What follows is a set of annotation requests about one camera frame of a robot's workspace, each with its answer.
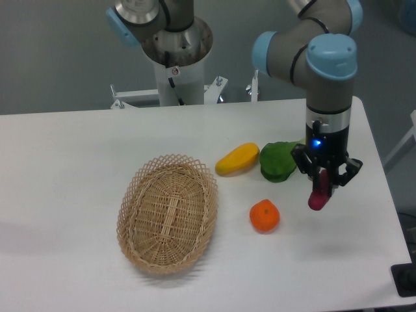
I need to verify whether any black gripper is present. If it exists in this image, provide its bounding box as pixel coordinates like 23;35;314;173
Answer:
291;120;363;197

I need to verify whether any purple sweet potato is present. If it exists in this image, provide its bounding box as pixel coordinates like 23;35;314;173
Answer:
308;169;330;211

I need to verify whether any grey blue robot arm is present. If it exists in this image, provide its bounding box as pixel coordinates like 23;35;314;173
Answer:
106;1;363;196

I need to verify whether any oval wicker basket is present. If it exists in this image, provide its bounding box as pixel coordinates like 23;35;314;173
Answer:
116;154;218;274

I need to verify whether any green bok choy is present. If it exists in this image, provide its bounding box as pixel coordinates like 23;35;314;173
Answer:
259;138;306;183

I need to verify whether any orange tangerine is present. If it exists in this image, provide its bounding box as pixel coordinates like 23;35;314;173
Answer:
249;199;280;232

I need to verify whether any yellow mango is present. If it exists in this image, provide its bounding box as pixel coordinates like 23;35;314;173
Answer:
215;142;260;176

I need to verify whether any black device at table edge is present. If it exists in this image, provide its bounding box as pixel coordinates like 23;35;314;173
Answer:
391;263;415;298

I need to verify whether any white frame at right edge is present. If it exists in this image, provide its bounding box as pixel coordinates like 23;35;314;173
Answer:
383;110;415;172

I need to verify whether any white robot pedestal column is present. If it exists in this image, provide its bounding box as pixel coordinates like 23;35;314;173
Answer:
140;18;214;107

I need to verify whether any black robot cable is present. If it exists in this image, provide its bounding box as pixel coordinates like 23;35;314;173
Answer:
164;51;185;107

